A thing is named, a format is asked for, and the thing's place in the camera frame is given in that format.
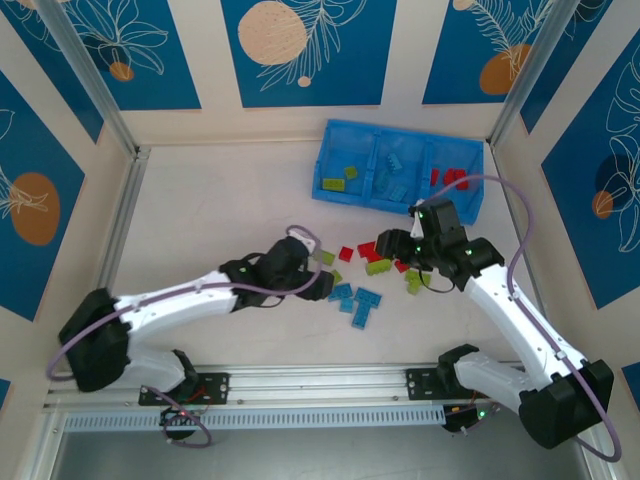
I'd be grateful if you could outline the aluminium frame post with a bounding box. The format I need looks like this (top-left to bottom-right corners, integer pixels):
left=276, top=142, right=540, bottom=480
left=37, top=0, right=151, bottom=159
left=488, top=0, right=576, bottom=149

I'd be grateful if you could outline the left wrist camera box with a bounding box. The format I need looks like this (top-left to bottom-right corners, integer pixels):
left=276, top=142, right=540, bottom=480
left=286, top=226, right=321, bottom=261

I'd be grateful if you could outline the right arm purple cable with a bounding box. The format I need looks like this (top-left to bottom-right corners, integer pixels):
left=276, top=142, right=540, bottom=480
left=432, top=173, right=624, bottom=464

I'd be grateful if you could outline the blue floral wall poster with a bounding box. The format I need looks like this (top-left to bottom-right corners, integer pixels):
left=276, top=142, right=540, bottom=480
left=0, top=0, right=106, bottom=145
left=519, top=0, right=640, bottom=135
left=221, top=0, right=399, bottom=109
left=422, top=0, right=557, bottom=107
left=52, top=0, right=203, bottom=112
left=541, top=47, right=640, bottom=311
left=0, top=69, right=87, bottom=323

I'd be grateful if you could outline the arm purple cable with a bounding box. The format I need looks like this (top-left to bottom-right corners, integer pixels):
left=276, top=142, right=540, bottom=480
left=432, top=173, right=624, bottom=464
left=46, top=224, right=324, bottom=447

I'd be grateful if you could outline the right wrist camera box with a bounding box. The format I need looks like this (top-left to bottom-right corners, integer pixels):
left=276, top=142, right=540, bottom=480
left=408, top=198, right=426, bottom=239

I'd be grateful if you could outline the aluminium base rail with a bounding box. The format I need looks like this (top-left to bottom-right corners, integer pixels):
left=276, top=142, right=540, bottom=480
left=42, top=362, right=594, bottom=414

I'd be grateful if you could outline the grey slotted cable duct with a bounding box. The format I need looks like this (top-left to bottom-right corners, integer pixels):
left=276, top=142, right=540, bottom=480
left=63, top=405, right=447, bottom=432

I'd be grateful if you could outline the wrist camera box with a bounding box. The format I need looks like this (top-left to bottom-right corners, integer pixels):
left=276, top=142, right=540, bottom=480
left=286, top=226, right=321, bottom=261
left=408, top=198, right=426, bottom=239

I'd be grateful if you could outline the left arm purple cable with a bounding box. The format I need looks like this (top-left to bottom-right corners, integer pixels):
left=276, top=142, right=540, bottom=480
left=46, top=224, right=324, bottom=447

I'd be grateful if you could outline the black controller board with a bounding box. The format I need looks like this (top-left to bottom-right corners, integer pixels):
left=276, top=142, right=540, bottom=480
left=159, top=405, right=206, bottom=431
left=443, top=404, right=494, bottom=434

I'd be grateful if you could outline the blue three-compartment plastic bin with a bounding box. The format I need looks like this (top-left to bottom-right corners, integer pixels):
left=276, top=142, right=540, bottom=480
left=310, top=117, right=485, bottom=227

